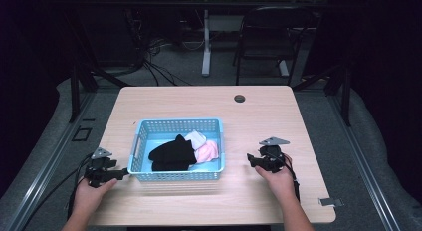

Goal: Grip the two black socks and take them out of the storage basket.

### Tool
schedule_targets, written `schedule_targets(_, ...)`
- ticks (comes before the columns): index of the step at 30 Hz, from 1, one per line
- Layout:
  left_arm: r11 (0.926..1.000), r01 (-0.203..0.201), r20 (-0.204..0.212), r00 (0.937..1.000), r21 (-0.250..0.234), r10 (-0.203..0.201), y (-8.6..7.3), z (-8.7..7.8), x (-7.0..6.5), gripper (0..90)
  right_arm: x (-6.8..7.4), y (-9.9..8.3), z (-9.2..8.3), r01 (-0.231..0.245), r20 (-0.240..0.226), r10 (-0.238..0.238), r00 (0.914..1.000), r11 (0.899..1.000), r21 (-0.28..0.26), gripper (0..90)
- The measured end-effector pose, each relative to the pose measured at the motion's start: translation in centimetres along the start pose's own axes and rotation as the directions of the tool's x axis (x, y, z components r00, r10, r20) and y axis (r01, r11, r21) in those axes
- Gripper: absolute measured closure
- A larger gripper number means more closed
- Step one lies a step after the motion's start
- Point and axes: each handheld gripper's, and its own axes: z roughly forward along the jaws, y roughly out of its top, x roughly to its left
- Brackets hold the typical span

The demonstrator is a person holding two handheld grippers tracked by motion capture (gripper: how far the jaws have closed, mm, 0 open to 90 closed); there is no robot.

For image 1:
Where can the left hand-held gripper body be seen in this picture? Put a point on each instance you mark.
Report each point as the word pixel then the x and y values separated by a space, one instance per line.
pixel 99 166

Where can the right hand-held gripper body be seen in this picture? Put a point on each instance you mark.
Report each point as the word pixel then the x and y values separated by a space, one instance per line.
pixel 272 156

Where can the light blue plastic basket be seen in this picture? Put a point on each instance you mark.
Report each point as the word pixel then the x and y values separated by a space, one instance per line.
pixel 146 138

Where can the pink cloth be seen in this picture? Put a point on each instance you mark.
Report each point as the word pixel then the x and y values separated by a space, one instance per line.
pixel 207 152

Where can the black cloth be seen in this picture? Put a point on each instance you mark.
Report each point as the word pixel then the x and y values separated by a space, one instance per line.
pixel 172 155

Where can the white cloth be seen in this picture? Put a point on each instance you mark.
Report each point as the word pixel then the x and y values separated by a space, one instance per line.
pixel 196 138

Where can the person's right hand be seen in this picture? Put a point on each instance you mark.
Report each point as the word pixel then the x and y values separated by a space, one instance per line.
pixel 281 185

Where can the person's left hand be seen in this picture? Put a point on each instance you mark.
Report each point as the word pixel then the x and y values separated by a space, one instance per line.
pixel 87 197

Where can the black metal stand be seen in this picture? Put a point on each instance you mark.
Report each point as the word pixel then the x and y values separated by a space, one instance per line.
pixel 341 88
pixel 78 81

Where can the white-legged background table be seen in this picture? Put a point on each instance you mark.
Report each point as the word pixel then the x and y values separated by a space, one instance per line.
pixel 206 51

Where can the black folding chair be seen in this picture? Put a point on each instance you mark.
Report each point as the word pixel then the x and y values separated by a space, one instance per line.
pixel 270 32

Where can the black square floor frame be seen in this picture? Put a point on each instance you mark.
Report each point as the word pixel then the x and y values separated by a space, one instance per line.
pixel 82 134

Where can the grey metal bracket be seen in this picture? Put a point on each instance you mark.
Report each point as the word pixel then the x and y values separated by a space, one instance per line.
pixel 331 201

